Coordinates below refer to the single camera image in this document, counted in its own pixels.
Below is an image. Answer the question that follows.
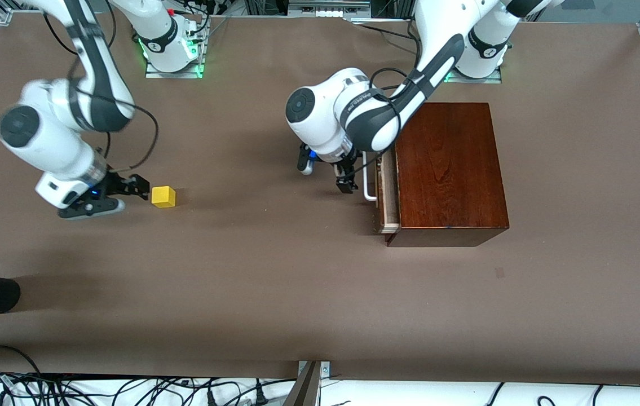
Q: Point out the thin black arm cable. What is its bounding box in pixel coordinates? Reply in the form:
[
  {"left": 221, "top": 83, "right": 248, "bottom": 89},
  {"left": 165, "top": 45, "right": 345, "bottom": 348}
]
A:
[{"left": 42, "top": 10, "right": 81, "bottom": 57}]

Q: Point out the brown table cover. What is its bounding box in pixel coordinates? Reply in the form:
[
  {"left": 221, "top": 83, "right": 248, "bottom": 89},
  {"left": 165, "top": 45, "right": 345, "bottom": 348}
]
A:
[{"left": 0, "top": 11, "right": 640, "bottom": 387}]

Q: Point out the black cable on table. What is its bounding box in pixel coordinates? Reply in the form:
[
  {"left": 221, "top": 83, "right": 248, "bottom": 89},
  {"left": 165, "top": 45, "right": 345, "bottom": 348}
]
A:
[{"left": 361, "top": 21, "right": 420, "bottom": 55}]

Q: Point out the aluminium bracket plate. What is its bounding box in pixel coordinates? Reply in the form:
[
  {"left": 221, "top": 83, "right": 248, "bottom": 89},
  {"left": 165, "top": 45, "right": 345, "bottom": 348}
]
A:
[{"left": 297, "top": 361, "right": 332, "bottom": 379}]

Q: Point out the wooden drawer with white handle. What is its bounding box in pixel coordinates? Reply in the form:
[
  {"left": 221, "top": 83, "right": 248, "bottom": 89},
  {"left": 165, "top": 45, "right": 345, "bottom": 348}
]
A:
[{"left": 363, "top": 148, "right": 400, "bottom": 234}]

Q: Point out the yellow block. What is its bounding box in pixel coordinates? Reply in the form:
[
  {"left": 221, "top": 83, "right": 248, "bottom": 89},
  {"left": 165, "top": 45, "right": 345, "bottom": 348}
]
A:
[{"left": 151, "top": 186, "right": 176, "bottom": 209}]

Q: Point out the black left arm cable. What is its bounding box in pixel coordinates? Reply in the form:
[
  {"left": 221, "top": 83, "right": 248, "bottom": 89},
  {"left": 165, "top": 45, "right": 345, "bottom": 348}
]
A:
[{"left": 354, "top": 67, "right": 417, "bottom": 173}]

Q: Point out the white power strip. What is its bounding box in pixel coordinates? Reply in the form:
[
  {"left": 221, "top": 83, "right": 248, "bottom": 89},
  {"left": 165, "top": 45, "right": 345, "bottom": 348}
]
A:
[{"left": 289, "top": 0, "right": 371, "bottom": 18}]

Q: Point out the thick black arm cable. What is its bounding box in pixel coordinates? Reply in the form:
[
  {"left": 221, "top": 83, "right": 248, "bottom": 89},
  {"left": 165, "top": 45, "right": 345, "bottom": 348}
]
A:
[{"left": 103, "top": 101, "right": 160, "bottom": 173}]

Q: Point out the dark brown wooden cabinet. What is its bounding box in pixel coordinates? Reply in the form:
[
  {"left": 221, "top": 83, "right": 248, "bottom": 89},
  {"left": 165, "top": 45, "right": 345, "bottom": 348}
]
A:
[{"left": 386, "top": 102, "right": 510, "bottom": 248}]

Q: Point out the black looped cable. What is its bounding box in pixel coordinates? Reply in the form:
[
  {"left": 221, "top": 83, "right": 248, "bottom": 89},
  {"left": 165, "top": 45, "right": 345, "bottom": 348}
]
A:
[{"left": 0, "top": 345, "right": 44, "bottom": 377}]

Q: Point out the grey metal beam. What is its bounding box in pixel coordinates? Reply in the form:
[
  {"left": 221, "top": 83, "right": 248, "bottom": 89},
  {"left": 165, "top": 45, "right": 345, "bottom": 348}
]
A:
[{"left": 283, "top": 362, "right": 321, "bottom": 406}]

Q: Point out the white sheet under cables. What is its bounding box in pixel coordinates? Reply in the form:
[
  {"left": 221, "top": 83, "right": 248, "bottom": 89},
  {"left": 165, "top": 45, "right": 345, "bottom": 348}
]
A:
[{"left": 0, "top": 369, "right": 640, "bottom": 406}]

